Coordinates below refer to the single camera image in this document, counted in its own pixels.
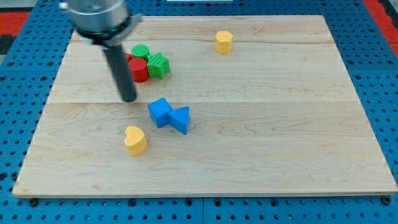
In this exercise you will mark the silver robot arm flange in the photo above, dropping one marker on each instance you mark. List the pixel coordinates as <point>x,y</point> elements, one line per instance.
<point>101,22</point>

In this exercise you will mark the wooden board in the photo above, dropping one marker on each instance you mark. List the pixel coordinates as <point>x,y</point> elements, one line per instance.
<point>278,116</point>

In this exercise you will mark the yellow hexagon block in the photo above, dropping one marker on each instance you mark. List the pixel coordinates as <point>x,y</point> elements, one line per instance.
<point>223,42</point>

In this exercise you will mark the blue triangle block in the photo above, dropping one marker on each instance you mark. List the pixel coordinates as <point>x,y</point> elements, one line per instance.
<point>179,119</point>

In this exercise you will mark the blue cube block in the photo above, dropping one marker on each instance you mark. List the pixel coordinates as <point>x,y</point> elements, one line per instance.
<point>158,111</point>

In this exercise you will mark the green star block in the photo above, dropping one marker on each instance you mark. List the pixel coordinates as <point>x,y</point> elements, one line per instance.
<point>158,66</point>

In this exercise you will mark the yellow heart block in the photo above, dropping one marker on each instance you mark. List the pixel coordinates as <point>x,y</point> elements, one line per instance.
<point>135,140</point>

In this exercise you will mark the red cylinder block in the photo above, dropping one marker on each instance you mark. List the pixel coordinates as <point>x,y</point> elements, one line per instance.
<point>138,69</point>

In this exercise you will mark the green cylinder block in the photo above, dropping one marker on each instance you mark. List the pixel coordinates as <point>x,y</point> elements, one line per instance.
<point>140,51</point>

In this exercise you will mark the small red block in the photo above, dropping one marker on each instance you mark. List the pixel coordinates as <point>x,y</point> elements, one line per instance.
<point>128,57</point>

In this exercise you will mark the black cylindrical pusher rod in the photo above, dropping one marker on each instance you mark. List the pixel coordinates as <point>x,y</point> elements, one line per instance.
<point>117,62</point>

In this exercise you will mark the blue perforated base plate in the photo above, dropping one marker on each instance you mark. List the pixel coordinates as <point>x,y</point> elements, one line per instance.
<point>37,49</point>

